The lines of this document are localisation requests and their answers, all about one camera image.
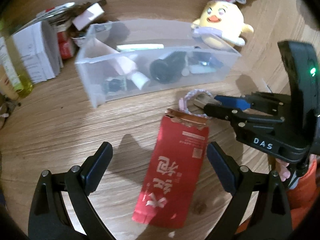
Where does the wooden block with braided ring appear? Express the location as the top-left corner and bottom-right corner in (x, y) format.
(178, 89), (222, 119)

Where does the red paper packet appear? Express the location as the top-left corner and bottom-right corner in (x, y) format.
(132, 109), (209, 229)

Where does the dark purple cosmetic bottle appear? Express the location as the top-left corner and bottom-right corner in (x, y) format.
(188, 52), (223, 74)

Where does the small blue black card pack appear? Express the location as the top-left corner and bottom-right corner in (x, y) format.
(102, 77), (127, 96)

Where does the pink cosmetic tube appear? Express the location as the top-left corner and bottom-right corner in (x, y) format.
(87, 38), (150, 90)

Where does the right hand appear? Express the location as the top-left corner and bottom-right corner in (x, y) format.
(274, 153), (318, 183)

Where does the orange jacket sleeve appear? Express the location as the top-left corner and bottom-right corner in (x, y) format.
(236, 161), (319, 234)

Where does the yellow chick plush toy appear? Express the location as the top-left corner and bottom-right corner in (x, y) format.
(191, 0), (254, 49)

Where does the dark green bottle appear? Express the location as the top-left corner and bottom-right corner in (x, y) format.
(149, 51), (187, 84)

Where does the clear plastic storage bin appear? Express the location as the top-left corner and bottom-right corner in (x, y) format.
(75, 19), (240, 107)

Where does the yellow green spray bottle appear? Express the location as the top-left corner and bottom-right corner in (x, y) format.
(1, 18), (33, 98)

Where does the white green stick tube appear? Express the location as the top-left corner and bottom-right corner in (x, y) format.
(116, 43), (164, 52)

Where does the red box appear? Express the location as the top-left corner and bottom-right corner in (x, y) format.
(57, 31), (76, 60)

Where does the white folded paper box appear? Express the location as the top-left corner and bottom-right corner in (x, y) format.
(11, 21), (62, 84)

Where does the small white carton box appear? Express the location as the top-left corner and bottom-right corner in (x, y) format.
(72, 3), (104, 31)

